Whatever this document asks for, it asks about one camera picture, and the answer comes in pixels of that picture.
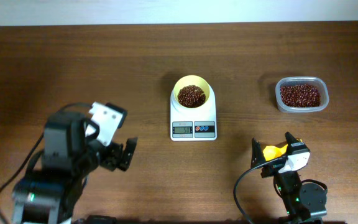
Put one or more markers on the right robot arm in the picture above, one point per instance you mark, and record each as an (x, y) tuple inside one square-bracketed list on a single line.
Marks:
[(304, 200)]

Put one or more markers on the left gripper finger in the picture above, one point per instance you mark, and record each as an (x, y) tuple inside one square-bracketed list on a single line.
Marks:
[(128, 154), (120, 110)]

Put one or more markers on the red beans pile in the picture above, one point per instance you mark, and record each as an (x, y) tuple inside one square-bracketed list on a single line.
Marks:
[(300, 96)]

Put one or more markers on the pale yellow plastic bowl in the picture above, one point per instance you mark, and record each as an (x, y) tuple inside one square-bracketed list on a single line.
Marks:
[(191, 80)]

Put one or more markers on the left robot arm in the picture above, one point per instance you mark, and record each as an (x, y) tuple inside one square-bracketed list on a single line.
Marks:
[(75, 144)]

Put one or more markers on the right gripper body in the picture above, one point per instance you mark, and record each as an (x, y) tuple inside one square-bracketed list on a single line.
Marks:
[(271, 169)]

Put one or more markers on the yellow measuring scoop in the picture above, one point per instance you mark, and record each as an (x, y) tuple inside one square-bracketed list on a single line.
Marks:
[(271, 152)]

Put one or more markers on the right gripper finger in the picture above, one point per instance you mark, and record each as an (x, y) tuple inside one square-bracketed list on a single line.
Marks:
[(257, 158), (292, 142)]

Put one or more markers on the clear plastic bean container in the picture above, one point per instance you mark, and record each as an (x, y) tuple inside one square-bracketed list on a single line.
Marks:
[(314, 81)]

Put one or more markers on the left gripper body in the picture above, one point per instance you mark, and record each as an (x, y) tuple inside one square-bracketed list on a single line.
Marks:
[(109, 152)]

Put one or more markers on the white digital kitchen scale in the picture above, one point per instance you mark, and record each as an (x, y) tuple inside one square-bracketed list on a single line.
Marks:
[(193, 124)]

